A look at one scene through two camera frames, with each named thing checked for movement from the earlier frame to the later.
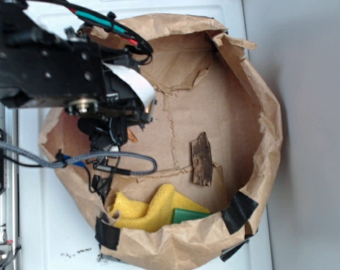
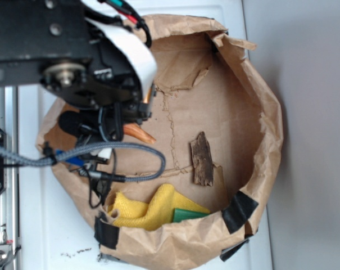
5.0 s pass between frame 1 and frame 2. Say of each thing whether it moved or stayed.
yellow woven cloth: stayed
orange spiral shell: moved
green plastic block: stayed
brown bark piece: stayed
